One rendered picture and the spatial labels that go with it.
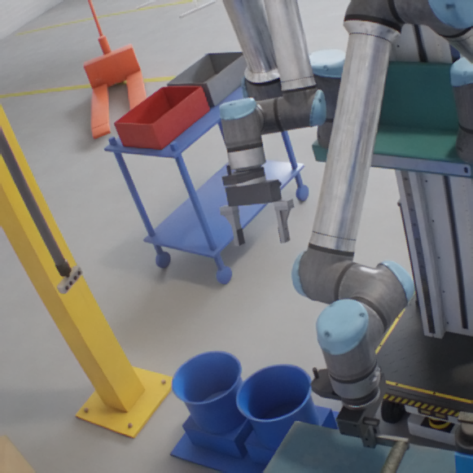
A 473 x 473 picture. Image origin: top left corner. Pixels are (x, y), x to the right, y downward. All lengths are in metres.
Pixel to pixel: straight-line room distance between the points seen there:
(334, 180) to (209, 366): 1.81
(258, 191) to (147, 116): 2.23
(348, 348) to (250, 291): 2.67
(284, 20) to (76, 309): 1.73
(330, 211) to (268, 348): 2.19
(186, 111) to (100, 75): 3.75
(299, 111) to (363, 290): 0.67
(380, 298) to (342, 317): 0.08
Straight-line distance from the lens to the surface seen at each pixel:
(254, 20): 2.00
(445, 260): 2.59
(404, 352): 2.81
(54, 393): 3.81
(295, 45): 1.80
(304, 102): 1.80
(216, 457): 3.09
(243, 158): 1.73
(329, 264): 1.33
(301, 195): 4.38
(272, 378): 2.85
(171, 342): 3.73
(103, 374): 3.27
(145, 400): 3.46
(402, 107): 2.18
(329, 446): 1.61
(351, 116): 1.33
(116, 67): 7.36
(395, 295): 1.26
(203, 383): 3.09
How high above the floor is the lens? 2.32
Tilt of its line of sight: 32 degrees down
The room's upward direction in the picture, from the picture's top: 19 degrees counter-clockwise
